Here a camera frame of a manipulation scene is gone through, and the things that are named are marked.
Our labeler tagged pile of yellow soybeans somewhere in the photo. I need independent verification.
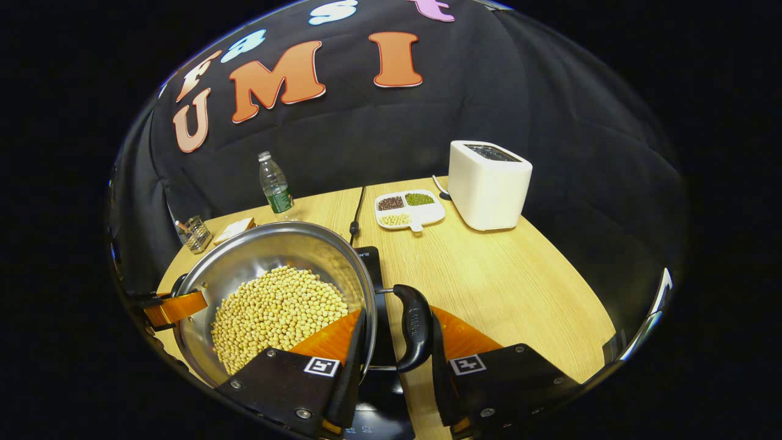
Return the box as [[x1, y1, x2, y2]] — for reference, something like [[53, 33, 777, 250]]
[[210, 265, 350, 376]]

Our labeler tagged stainless steel pot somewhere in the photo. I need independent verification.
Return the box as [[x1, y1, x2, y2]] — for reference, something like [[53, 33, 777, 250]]
[[170, 221, 436, 392]]

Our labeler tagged white toaster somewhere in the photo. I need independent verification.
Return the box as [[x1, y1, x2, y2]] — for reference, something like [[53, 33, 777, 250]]
[[448, 140, 533, 232]]

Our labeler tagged black induction cooktop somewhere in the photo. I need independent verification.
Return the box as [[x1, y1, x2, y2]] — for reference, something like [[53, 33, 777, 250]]
[[343, 246, 417, 440]]

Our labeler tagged sandwich with lettuce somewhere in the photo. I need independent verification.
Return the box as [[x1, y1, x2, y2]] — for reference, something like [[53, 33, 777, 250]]
[[213, 217, 257, 246]]

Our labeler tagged white divided plate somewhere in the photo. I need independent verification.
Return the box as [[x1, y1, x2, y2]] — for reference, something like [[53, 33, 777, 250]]
[[374, 190, 447, 233]]

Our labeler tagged wire mesh holder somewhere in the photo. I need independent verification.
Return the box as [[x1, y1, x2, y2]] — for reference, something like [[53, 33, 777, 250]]
[[174, 215, 214, 255]]

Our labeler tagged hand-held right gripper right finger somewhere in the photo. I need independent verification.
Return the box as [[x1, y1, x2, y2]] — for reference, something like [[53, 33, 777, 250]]
[[430, 306, 581, 438]]

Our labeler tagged black power cable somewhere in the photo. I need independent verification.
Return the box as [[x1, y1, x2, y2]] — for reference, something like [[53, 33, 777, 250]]
[[348, 186, 367, 246]]

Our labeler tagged black backdrop cloth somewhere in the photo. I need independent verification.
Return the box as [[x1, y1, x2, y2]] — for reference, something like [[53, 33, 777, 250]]
[[109, 0, 688, 343]]

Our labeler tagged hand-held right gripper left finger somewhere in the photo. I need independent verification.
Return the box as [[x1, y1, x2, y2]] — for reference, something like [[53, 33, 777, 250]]
[[214, 309, 368, 438]]

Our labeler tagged clear plastic water bottle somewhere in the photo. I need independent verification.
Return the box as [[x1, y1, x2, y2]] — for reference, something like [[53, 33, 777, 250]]
[[257, 151, 296, 221]]

